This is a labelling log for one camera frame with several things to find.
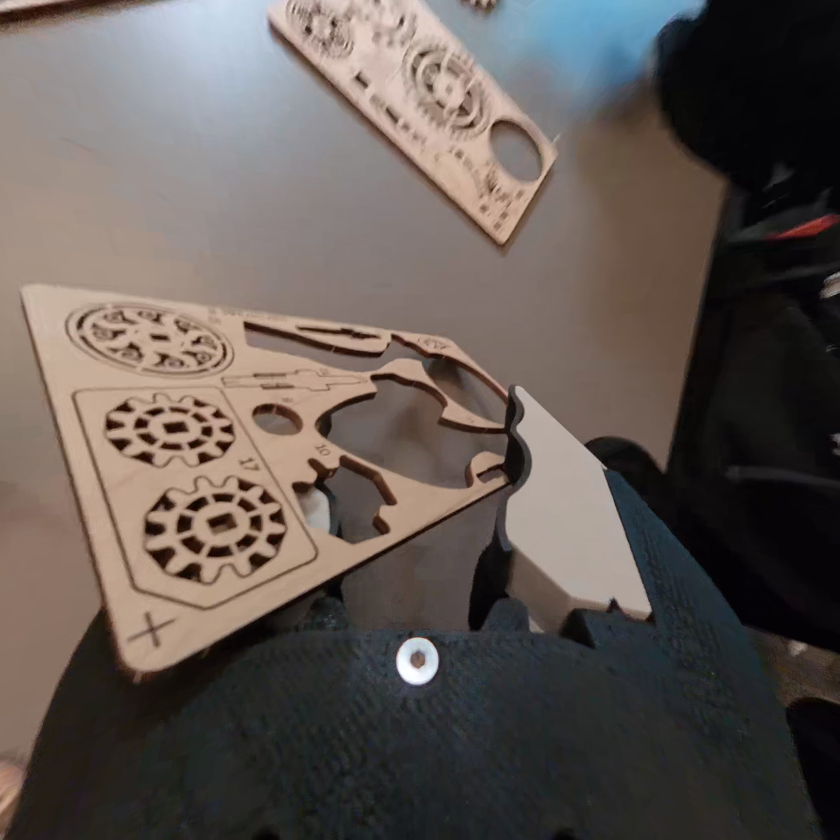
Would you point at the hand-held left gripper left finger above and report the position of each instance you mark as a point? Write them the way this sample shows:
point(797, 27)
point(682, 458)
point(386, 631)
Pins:
point(316, 510)

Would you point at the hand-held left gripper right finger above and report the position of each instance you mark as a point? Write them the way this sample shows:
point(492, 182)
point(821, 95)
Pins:
point(571, 512)

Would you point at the wooden sheet with curved cutout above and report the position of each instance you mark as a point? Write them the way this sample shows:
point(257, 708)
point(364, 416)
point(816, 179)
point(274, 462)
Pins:
point(243, 463)

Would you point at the wooden sheet with large gears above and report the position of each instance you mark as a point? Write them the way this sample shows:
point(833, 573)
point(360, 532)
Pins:
point(348, 59)

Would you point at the grey desk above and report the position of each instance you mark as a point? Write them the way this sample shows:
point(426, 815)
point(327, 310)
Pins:
point(197, 197)

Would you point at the black mesh office chair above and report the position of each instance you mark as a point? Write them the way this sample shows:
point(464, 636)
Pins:
point(623, 453)

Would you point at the person's black printed shirt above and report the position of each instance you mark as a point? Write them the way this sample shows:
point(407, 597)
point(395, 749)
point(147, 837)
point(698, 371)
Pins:
point(754, 459)

